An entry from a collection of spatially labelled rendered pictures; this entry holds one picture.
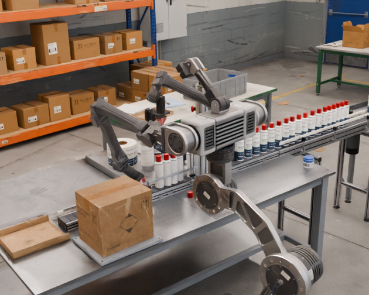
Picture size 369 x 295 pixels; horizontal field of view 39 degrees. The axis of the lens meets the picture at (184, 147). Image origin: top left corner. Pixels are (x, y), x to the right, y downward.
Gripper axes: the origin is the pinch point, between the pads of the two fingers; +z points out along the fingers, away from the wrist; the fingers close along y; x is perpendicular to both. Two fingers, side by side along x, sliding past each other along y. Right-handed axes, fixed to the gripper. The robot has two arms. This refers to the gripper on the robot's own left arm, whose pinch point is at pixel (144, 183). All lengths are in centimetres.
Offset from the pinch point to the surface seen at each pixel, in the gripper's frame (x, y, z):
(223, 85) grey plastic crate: -140, 137, 125
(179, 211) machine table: 2.2, -24.6, 12.5
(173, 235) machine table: 16.0, -43.9, -0.3
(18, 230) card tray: 61, 13, -42
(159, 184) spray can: -5.1, -1.7, 8.1
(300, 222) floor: -60, 17, 184
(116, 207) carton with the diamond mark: 22, -42, -41
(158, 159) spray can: -16.2, -1.0, -2.8
